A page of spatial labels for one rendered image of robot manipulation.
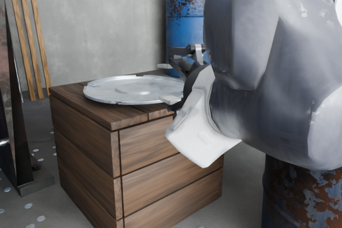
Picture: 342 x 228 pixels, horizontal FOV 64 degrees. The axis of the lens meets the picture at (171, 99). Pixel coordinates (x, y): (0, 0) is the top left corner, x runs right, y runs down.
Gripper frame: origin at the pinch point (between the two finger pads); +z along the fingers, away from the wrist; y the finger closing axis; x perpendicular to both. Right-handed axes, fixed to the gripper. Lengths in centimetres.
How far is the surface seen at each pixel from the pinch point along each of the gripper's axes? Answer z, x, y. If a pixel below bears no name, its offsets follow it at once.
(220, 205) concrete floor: 19, -21, -41
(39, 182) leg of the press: 46, 32, -35
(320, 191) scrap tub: -15.9, -22.2, -20.0
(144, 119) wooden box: 7.8, 3.6, -8.5
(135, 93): 17.2, 3.5, -3.7
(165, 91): 18.0, -4.8, -4.0
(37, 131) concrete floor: 101, 39, -30
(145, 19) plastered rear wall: 239, -56, 45
